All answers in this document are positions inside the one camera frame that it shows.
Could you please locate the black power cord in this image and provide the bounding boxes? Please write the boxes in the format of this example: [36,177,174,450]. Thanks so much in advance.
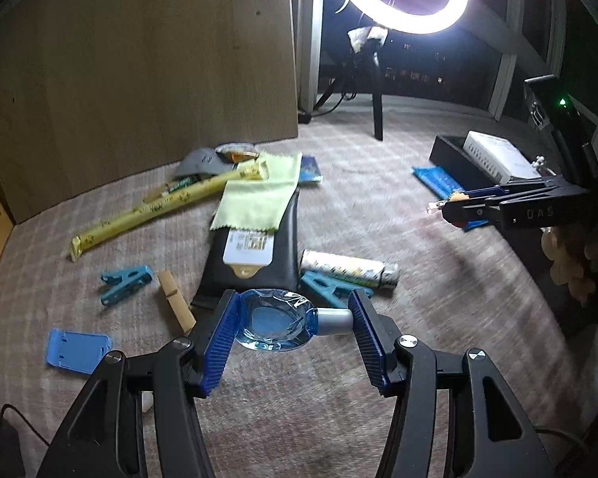
[324,88,360,110]

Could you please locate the star print tube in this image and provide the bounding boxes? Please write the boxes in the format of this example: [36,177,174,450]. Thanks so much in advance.
[299,249,399,290]

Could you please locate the teal plastic clip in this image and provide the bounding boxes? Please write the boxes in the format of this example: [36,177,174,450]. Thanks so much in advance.
[100,266,155,307]

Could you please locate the long yellow printed packet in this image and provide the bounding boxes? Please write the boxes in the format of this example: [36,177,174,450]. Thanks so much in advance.
[70,162,270,262]

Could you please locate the blue perfume bottle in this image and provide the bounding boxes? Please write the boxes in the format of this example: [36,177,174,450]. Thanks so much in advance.
[236,289,354,354]

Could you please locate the orange white snack packet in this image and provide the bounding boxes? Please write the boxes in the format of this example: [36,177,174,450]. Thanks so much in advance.
[214,143,260,163]

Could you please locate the black power adapter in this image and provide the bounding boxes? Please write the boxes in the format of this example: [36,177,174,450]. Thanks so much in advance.
[0,405,27,478]

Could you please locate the black wet wipes pack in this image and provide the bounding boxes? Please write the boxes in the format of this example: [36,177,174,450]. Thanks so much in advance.
[192,186,302,310]

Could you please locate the crumpled white tissue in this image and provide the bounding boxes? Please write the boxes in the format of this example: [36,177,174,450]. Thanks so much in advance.
[348,26,388,54]

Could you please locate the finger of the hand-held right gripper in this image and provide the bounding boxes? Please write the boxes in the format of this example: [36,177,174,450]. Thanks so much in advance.
[466,176,591,203]
[441,189,598,232]

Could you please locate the blue phone stand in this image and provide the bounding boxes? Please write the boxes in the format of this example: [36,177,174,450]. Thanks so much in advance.
[46,329,114,374]

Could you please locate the grey pouch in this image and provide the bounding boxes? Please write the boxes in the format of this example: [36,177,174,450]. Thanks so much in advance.
[172,147,230,180]

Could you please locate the blue foil packet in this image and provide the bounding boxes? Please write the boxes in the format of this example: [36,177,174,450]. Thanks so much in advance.
[299,155,325,185]

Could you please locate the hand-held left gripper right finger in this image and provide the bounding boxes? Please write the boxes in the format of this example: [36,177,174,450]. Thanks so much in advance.
[348,289,554,478]

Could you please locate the yellow cleaning cloth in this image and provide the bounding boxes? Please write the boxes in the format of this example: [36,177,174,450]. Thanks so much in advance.
[209,152,303,232]

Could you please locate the large light wooden board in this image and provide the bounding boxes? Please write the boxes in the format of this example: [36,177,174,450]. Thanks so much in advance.
[0,0,300,225]

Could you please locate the wooden clothespin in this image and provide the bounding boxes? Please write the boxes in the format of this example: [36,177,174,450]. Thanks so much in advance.
[158,270,197,334]

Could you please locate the white cardboard box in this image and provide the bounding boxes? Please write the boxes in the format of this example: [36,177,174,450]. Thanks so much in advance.
[462,131,541,184]

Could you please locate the black container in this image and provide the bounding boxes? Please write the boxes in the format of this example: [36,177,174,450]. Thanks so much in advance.
[429,133,544,190]

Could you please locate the black tripod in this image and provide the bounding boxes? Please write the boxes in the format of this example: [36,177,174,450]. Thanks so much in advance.
[319,35,384,141]

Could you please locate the thin black floor cable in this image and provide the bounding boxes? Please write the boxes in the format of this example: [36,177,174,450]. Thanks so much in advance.
[0,405,55,446]

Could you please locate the person's right hand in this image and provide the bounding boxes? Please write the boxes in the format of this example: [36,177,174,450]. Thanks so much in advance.
[541,224,598,307]

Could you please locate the blue wet wipe packet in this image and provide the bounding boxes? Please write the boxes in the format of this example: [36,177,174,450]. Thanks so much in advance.
[411,166,484,230]

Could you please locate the green striped packet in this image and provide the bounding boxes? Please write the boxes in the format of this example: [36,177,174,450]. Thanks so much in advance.
[149,179,200,202]

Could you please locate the small red yellow toy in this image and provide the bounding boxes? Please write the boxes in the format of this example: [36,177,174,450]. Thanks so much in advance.
[426,192,472,230]

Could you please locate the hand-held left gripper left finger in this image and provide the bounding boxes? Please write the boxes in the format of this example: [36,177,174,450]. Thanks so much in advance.
[37,289,241,478]

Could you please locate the teal clothespin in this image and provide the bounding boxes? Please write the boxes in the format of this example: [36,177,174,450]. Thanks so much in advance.
[299,271,374,310]

